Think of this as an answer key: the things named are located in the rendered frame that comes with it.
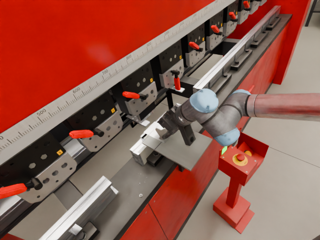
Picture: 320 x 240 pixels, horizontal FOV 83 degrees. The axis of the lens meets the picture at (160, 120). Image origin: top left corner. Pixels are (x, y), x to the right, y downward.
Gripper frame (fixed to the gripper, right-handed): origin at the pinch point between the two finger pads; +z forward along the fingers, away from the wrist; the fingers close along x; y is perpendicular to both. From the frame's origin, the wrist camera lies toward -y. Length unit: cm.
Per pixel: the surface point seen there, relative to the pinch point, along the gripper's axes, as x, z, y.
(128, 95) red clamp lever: 11.6, -22.3, 20.2
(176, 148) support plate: 3.7, -5.1, -7.0
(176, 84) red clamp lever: -14.3, -12.8, 12.7
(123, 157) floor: -10, 134, 1
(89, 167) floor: 20, 150, 20
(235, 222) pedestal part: -13, 44, -86
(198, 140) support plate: -4.7, -8.7, -11.3
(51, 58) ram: 25, -33, 35
